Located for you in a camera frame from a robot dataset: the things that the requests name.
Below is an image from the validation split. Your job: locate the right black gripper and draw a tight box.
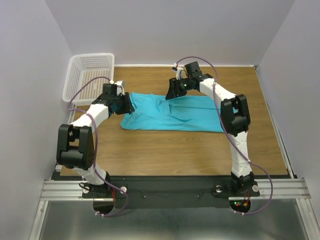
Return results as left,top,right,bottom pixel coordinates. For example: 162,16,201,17
165,76,193,100

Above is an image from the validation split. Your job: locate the turquoise t shirt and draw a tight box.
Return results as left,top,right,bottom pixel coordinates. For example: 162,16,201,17
120,92,223,133

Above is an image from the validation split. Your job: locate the white perforated plastic basket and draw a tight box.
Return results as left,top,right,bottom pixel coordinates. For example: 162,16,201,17
62,53,115,106

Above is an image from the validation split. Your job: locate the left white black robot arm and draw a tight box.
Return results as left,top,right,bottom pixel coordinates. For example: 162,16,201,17
56,80,135,197

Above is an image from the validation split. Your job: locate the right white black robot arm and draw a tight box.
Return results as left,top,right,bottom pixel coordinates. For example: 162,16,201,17
165,61,254,195

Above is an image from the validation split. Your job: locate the left white knob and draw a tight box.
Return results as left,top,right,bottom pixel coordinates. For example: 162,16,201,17
120,186,127,194

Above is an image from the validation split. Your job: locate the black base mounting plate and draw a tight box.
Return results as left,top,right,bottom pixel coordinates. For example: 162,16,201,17
82,175,260,210

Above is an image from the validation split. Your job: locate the right metal knob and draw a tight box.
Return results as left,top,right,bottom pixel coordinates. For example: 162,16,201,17
215,185,223,194

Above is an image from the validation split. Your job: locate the circuit board with leds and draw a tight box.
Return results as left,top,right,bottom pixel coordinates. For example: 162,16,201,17
229,200,251,213

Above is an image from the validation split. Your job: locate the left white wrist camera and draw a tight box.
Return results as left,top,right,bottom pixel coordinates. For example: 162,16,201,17
109,80,125,95

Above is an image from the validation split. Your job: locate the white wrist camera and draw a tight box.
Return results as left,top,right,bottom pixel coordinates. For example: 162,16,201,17
171,63,185,80
109,80,125,95

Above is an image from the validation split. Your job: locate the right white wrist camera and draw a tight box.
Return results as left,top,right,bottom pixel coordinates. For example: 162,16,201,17
171,63,185,80

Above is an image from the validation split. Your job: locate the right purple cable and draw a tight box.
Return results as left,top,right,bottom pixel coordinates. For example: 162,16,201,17
174,56,273,216

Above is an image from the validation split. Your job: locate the aluminium frame rail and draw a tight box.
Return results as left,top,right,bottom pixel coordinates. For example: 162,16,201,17
40,178,311,201

